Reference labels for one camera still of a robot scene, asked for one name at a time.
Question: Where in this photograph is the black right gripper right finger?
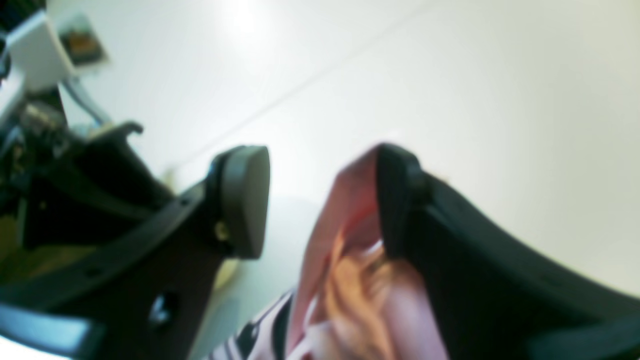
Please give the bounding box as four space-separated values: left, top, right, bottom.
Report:
375 143 640 360

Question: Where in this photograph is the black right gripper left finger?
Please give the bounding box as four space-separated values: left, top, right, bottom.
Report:
1 145 271 360

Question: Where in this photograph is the pink T-shirt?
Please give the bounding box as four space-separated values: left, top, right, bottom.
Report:
210 145 451 360

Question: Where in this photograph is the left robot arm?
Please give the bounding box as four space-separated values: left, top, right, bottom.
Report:
1 7 174 249

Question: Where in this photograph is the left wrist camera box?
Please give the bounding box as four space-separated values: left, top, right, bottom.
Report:
1 10 110 106

